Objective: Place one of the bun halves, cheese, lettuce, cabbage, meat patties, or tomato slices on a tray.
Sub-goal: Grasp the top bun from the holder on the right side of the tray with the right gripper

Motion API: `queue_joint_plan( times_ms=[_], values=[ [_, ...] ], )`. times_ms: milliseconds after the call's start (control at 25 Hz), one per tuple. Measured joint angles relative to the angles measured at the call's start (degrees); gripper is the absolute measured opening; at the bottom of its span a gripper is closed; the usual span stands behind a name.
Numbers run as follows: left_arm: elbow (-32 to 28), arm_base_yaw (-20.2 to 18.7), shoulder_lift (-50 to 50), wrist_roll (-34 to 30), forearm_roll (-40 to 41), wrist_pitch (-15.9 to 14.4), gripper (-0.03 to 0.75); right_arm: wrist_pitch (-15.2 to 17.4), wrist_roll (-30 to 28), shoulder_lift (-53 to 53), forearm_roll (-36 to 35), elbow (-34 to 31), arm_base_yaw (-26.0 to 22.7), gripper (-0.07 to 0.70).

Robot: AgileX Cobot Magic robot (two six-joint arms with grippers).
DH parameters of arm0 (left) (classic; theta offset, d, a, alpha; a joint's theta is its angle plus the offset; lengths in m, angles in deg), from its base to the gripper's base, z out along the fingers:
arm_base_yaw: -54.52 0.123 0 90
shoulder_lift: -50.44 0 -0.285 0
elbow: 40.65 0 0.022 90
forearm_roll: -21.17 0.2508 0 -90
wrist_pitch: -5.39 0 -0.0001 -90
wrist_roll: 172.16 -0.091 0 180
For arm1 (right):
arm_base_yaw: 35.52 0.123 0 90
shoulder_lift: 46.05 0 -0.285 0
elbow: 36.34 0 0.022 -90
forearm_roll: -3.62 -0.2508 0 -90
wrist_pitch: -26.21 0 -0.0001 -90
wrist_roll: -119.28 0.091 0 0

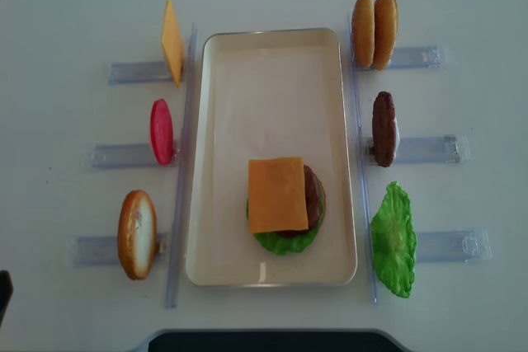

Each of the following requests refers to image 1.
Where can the golden bun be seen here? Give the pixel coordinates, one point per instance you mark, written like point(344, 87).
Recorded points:
point(386, 30)
point(363, 32)

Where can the flat orange cheese slice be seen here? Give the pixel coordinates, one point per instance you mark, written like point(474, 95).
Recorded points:
point(276, 195)

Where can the green lettuce on tray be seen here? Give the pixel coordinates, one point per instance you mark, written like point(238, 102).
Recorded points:
point(280, 246)

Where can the red tomato slice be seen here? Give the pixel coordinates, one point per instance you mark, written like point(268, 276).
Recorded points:
point(161, 132)

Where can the upright brown meat patty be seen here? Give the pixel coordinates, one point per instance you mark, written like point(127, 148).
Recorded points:
point(384, 129)

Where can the clear holder for cheese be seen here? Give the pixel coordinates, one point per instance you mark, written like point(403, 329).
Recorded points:
point(141, 72)

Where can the upright orange cheese slice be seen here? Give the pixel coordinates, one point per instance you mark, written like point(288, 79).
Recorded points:
point(172, 43)

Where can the upright bread slice white face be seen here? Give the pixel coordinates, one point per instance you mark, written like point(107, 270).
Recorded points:
point(137, 231)

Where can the upright green lettuce leaf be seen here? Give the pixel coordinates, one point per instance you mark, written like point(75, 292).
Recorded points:
point(394, 242)

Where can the clear holder for tomato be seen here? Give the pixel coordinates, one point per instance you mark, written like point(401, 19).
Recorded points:
point(120, 156)

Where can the clear holder for bread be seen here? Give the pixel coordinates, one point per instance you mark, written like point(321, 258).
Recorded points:
point(100, 251)

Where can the clear holder for lettuce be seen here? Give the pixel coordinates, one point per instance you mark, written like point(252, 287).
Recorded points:
point(458, 246)

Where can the cream rectangular tray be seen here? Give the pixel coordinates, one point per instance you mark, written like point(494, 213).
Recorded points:
point(265, 95)

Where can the brown patty on tray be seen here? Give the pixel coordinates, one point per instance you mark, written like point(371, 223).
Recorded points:
point(314, 199)

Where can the clear holder for patty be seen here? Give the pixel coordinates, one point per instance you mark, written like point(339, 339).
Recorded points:
point(443, 149)

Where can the clear holder for buns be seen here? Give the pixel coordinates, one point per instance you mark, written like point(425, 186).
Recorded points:
point(431, 56)

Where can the dark object left edge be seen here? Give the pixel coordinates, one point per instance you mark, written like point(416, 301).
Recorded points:
point(6, 291)

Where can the long clear rail left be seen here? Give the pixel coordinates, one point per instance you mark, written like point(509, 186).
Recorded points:
point(184, 172)

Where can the long clear rail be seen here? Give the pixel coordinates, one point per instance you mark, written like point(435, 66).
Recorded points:
point(184, 172)
point(361, 171)

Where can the long clear rail right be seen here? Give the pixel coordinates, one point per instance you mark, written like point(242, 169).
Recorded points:
point(361, 171)

